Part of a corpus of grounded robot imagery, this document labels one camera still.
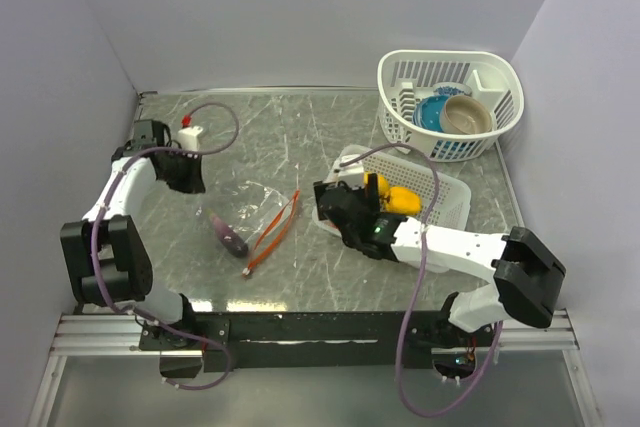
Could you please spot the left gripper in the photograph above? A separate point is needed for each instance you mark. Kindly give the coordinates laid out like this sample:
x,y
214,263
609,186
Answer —
x,y
194,183

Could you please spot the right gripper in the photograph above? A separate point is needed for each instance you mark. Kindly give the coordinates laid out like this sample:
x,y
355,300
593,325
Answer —
x,y
372,191

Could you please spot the yellow fake mango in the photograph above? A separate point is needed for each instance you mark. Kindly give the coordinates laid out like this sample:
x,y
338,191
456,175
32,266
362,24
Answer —
x,y
381,182

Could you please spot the yellow fake bell pepper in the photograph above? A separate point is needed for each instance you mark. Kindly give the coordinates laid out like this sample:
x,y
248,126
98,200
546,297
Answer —
x,y
401,200

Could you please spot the purple fake eggplant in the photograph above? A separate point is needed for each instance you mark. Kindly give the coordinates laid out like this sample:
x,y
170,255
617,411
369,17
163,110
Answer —
x,y
227,236

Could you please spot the clear zip top bag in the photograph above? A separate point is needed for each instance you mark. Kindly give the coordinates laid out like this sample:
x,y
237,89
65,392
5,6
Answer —
x,y
260,214

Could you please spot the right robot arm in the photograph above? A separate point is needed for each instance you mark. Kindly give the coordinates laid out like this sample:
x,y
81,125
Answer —
x,y
522,277

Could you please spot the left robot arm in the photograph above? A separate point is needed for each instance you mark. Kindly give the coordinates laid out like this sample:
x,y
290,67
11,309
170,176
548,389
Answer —
x,y
107,240

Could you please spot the white dish rack basket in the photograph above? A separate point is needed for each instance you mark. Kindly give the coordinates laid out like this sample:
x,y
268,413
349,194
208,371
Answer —
x,y
406,77

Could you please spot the beige bowl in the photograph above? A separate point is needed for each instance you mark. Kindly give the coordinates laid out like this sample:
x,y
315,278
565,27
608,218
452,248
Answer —
x,y
463,115

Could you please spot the blue patterned white plate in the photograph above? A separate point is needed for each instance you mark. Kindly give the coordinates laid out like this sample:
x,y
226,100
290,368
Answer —
x,y
452,89

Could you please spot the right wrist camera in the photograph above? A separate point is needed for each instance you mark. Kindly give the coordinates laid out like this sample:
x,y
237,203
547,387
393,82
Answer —
x,y
346,170

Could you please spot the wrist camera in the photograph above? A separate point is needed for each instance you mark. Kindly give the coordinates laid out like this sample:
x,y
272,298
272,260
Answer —
x,y
188,137
346,170

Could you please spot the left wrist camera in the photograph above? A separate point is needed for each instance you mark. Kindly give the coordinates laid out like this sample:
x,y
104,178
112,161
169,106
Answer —
x,y
188,137

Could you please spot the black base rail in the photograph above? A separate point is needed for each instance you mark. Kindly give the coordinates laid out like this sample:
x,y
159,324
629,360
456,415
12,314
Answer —
x,y
334,339

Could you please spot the aluminium frame rail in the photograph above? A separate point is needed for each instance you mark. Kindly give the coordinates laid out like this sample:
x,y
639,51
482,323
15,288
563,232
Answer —
x,y
113,335

